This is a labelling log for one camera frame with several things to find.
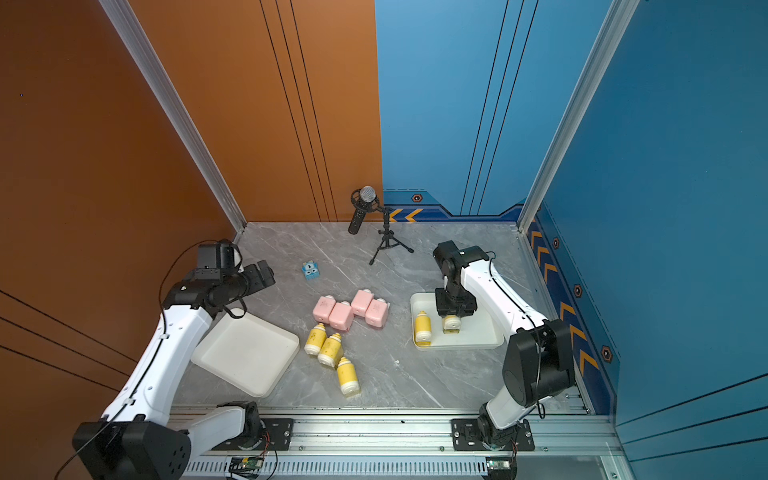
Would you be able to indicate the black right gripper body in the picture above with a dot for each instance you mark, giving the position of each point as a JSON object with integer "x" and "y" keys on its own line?
{"x": 453, "y": 301}

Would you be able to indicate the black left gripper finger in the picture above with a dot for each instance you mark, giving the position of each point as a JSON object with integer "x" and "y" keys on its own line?
{"x": 265, "y": 279}
{"x": 265, "y": 270}

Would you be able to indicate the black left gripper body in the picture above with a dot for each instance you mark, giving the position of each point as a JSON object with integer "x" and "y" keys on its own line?
{"x": 253, "y": 278}

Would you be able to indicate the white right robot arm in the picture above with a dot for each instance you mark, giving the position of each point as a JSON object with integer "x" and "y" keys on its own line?
{"x": 538, "y": 363}

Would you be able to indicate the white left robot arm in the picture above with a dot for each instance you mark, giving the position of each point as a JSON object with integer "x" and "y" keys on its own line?
{"x": 132, "y": 438}

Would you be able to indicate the white right storage tray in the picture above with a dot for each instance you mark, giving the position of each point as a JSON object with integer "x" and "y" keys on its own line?
{"x": 477, "y": 331}

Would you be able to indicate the white storage tray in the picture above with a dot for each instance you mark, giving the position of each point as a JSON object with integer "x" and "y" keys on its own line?
{"x": 247, "y": 352}
{"x": 477, "y": 331}

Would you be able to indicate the pink pencil sharpener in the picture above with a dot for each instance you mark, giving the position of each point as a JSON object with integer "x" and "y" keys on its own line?
{"x": 361, "y": 302}
{"x": 377, "y": 313}
{"x": 341, "y": 316}
{"x": 323, "y": 309}

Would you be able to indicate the white left storage tray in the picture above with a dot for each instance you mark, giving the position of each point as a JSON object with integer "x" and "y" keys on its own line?
{"x": 247, "y": 352}

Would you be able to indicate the blue owl toy block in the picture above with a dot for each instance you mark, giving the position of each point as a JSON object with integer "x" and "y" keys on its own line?
{"x": 310, "y": 270}

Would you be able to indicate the black microphone tripod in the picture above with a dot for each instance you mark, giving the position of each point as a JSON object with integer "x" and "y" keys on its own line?
{"x": 388, "y": 240}

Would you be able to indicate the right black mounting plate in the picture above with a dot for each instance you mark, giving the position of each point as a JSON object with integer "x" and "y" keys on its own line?
{"x": 480, "y": 435}

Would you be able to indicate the black mounting plate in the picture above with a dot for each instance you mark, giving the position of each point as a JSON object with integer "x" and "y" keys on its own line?
{"x": 480, "y": 435}
{"x": 274, "y": 434}

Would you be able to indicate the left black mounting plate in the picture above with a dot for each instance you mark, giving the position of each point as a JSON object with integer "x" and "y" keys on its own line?
{"x": 274, "y": 434}

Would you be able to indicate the right small circuit board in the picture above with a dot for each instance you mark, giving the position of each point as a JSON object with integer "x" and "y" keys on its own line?
{"x": 500, "y": 468}

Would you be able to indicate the green circuit board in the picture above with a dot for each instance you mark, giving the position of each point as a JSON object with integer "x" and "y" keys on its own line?
{"x": 245, "y": 465}

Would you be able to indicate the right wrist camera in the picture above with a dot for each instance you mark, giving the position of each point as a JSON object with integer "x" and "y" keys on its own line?
{"x": 449, "y": 258}

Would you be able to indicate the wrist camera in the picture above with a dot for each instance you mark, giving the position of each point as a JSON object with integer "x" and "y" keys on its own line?
{"x": 222, "y": 254}
{"x": 449, "y": 258}

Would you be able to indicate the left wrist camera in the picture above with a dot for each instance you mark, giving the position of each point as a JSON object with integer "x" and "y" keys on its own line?
{"x": 222, "y": 254}

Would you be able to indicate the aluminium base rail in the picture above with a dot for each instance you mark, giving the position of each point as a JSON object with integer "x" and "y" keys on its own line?
{"x": 417, "y": 444}

